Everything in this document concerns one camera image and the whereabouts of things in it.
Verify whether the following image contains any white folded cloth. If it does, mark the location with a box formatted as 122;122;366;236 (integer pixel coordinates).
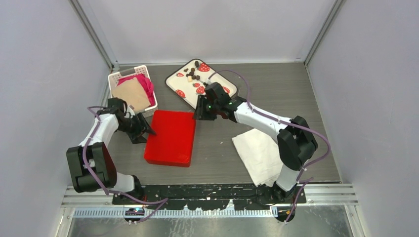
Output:
232;129;283;187

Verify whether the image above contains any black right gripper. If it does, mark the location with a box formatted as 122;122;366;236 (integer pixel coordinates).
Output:
192;95;219;121

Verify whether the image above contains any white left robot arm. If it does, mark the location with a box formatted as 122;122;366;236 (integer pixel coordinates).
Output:
66;98;155;204

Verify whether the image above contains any pink tissue paper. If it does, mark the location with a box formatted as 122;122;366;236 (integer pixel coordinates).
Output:
117;74;156;106

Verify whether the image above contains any red box lid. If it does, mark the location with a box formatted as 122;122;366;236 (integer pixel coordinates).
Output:
144;110;196;167

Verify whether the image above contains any strawberry print tray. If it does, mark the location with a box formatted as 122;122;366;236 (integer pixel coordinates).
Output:
165;59;238;109

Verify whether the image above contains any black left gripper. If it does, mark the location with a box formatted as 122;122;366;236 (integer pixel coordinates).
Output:
117;113;156;144

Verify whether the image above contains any tan paper bag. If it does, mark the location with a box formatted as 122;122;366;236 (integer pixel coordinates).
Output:
111;79;150;114

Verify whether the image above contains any white plastic basket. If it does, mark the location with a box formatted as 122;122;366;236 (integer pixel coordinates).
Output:
108;65;158;118

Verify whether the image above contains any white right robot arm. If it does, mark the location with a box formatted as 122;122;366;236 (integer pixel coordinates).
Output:
193;82;318;203

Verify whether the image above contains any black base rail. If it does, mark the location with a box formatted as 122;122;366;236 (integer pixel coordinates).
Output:
128;183;306;211

